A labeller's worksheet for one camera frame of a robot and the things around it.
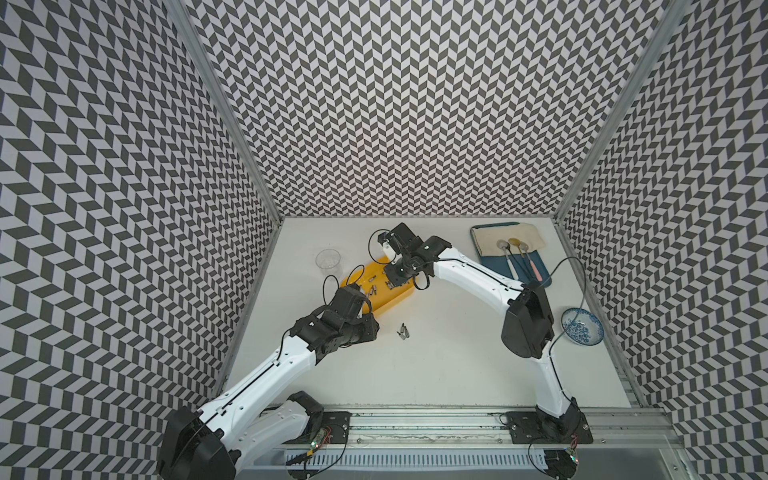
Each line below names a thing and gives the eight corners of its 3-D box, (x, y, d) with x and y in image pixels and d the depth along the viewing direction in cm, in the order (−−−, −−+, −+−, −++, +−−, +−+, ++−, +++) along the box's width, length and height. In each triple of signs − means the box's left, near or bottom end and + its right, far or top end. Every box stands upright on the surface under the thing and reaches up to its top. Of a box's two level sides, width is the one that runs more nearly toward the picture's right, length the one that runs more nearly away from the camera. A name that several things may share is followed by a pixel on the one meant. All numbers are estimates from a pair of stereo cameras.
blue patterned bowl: (559, 346, 90) (570, 337, 84) (549, 319, 96) (559, 308, 90) (594, 346, 90) (608, 337, 84) (583, 319, 96) (595, 308, 90)
